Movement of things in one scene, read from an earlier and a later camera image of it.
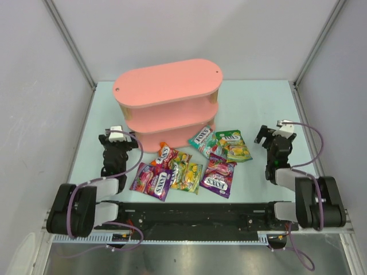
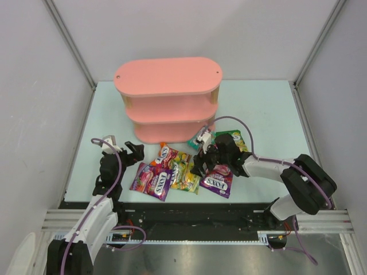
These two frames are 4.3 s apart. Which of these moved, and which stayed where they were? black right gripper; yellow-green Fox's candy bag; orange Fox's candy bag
Moved: black right gripper
Stayed: yellow-green Fox's candy bag; orange Fox's candy bag
